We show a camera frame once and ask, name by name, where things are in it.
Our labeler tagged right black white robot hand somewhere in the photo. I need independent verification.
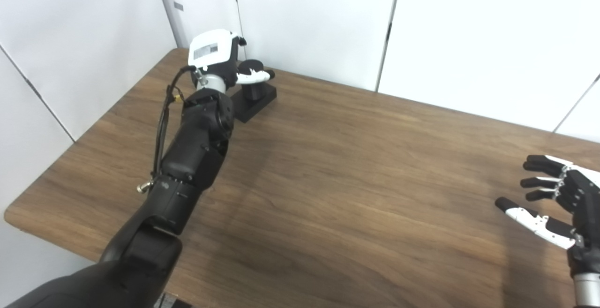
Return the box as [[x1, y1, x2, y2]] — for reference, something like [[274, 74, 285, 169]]
[[495, 155, 600, 276]]

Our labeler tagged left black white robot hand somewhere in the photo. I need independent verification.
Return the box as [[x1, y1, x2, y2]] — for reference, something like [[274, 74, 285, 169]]
[[188, 29, 276, 90]]

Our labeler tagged black peg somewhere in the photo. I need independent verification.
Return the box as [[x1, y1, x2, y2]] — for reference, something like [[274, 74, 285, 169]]
[[230, 60, 277, 123]]

